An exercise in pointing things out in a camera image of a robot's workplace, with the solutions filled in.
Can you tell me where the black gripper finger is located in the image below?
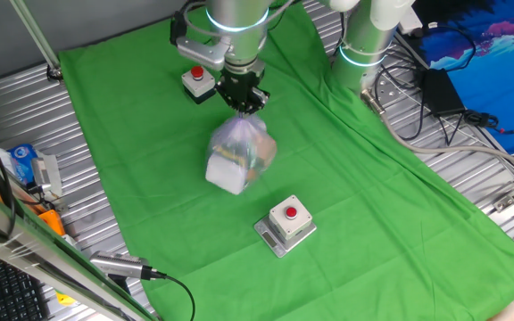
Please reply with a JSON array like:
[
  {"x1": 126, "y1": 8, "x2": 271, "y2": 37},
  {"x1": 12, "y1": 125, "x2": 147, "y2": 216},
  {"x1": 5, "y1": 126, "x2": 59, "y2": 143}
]
[
  {"x1": 241, "y1": 86, "x2": 270, "y2": 115},
  {"x1": 215, "y1": 84, "x2": 243, "y2": 115}
]

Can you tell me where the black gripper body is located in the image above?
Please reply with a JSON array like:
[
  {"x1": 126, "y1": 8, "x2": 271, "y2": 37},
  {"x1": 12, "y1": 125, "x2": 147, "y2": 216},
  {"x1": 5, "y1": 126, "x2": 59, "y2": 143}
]
[{"x1": 219, "y1": 62, "x2": 266, "y2": 102}]

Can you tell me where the clear purple plastic bag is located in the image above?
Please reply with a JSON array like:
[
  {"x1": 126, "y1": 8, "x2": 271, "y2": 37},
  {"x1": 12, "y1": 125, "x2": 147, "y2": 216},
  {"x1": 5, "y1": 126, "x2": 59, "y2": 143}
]
[{"x1": 203, "y1": 111, "x2": 278, "y2": 196}]

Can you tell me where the yellow sponge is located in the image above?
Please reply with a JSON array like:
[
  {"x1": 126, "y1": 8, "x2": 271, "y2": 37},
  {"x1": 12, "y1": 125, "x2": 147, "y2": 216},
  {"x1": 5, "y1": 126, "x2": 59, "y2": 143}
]
[{"x1": 214, "y1": 145, "x2": 245, "y2": 162}]

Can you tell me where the white box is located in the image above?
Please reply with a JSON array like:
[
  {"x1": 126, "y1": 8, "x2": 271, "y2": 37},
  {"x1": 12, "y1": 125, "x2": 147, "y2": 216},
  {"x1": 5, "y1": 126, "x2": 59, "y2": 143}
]
[{"x1": 205, "y1": 153, "x2": 249, "y2": 196}]

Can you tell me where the grey box red button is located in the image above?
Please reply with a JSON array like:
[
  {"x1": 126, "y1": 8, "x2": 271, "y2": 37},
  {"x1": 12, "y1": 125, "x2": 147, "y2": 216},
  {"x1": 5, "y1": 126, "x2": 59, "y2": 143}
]
[
  {"x1": 180, "y1": 65, "x2": 218, "y2": 105},
  {"x1": 268, "y1": 194, "x2": 314, "y2": 242}
]

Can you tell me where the green cloth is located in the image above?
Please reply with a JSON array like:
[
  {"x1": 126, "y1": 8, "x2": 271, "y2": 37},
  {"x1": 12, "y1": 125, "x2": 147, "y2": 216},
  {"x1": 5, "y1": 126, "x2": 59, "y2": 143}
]
[{"x1": 58, "y1": 0, "x2": 514, "y2": 321}]

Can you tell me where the white power strip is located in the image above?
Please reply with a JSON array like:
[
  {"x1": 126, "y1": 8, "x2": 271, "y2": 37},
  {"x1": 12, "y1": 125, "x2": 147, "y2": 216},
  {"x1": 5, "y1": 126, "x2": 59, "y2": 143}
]
[{"x1": 397, "y1": 6, "x2": 424, "y2": 37}]

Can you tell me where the black power adapter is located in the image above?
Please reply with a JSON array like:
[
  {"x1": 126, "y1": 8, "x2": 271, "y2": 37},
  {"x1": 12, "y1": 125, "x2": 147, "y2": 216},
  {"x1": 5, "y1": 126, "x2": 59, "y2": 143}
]
[{"x1": 419, "y1": 67, "x2": 467, "y2": 118}]

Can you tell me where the aluminium pole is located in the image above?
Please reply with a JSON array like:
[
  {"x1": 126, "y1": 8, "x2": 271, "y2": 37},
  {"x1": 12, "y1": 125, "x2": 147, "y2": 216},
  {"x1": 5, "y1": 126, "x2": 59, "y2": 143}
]
[{"x1": 9, "y1": 0, "x2": 64, "y2": 84}]

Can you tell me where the orange box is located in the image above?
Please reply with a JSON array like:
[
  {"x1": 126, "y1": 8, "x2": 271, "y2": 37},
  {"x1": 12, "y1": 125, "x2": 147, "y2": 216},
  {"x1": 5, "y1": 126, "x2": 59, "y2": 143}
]
[{"x1": 37, "y1": 209, "x2": 67, "y2": 237}]

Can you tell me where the blue tissue pack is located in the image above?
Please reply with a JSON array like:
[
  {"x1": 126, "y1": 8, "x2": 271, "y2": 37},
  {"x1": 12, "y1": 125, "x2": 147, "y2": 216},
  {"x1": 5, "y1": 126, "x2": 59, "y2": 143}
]
[{"x1": 5, "y1": 143, "x2": 39, "y2": 186}]

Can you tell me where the blue poster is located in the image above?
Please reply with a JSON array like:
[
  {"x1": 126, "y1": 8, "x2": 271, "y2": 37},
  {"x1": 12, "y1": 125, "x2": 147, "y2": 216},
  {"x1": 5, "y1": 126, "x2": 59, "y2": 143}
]
[{"x1": 410, "y1": 0, "x2": 514, "y2": 155}]

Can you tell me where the black keyboard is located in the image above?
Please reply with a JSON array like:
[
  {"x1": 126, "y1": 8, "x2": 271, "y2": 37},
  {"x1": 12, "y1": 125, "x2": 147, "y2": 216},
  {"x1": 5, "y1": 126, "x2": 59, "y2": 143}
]
[{"x1": 0, "y1": 249, "x2": 51, "y2": 321}]

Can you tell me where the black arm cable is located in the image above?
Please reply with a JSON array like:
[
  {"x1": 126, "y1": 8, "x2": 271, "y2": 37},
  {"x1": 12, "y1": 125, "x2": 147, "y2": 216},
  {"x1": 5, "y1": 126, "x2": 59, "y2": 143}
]
[{"x1": 265, "y1": 0, "x2": 294, "y2": 32}]

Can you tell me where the black base cable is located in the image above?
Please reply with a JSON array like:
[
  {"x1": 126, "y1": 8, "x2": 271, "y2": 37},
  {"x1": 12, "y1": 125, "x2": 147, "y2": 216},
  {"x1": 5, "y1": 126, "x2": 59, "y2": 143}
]
[{"x1": 372, "y1": 62, "x2": 430, "y2": 143}]

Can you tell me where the grey cable hose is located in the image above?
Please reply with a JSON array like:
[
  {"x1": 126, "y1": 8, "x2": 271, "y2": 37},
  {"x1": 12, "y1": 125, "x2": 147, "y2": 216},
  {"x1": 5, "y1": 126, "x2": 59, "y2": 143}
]
[{"x1": 360, "y1": 88, "x2": 514, "y2": 179}]

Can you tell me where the black camera cable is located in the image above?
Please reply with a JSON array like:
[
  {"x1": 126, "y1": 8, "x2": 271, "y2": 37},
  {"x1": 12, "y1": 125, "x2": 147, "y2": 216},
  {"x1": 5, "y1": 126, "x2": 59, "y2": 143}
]
[{"x1": 140, "y1": 266, "x2": 197, "y2": 321}]

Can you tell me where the silver camera on stand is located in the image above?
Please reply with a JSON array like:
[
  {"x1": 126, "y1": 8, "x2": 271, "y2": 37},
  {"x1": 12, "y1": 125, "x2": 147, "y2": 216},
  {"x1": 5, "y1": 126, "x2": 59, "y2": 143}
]
[{"x1": 89, "y1": 250, "x2": 151, "y2": 295}]

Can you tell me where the black power cable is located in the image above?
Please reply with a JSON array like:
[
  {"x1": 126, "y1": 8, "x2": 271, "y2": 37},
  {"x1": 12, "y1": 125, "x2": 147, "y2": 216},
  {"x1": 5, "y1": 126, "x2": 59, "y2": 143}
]
[{"x1": 461, "y1": 109, "x2": 514, "y2": 135}]

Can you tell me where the aluminium frame beam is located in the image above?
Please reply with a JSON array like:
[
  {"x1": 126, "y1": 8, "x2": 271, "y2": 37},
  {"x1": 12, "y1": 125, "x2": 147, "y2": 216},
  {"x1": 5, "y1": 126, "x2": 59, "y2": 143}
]
[{"x1": 0, "y1": 177, "x2": 160, "y2": 321}]

